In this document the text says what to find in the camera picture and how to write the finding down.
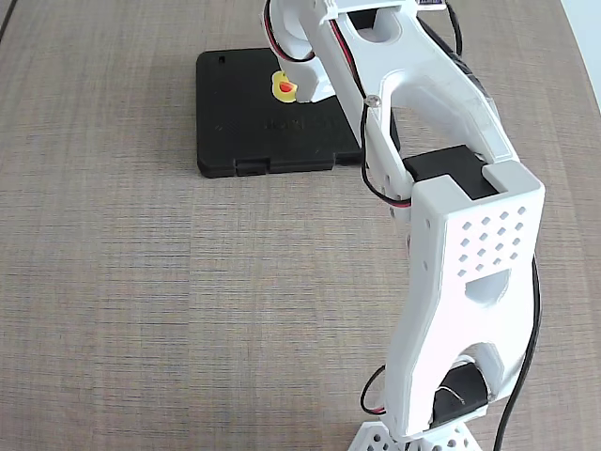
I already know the black flat plastic case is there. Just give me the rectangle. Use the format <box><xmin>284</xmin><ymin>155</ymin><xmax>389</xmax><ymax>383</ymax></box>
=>
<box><xmin>195</xmin><ymin>48</ymin><xmax>403</xmax><ymax>179</ymax></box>

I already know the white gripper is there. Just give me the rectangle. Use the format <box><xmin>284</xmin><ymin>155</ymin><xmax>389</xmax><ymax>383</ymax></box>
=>
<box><xmin>259</xmin><ymin>0</ymin><xmax>339</xmax><ymax>104</ymax></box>

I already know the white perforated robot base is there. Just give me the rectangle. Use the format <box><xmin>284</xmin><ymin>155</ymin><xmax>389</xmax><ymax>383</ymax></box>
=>
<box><xmin>350</xmin><ymin>419</ymin><xmax>481</xmax><ymax>451</ymax></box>

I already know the red black white servo cable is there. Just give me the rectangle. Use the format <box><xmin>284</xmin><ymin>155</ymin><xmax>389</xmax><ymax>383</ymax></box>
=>
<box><xmin>360</xmin><ymin>365</ymin><xmax>389</xmax><ymax>417</ymax></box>
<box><xmin>328</xmin><ymin>18</ymin><xmax>415</xmax><ymax>210</ymax></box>

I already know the yellow rubber duck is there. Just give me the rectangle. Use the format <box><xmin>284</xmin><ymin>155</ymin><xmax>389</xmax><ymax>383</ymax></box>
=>
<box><xmin>271</xmin><ymin>70</ymin><xmax>299</xmax><ymax>103</ymax></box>

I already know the black camera cable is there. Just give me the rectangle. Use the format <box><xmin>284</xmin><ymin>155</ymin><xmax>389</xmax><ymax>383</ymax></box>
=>
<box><xmin>443</xmin><ymin>0</ymin><xmax>544</xmax><ymax>451</ymax></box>

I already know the dark cable at table edge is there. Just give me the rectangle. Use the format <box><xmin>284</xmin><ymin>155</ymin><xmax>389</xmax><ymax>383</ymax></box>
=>
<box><xmin>0</xmin><ymin>0</ymin><xmax>16</xmax><ymax>41</ymax></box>

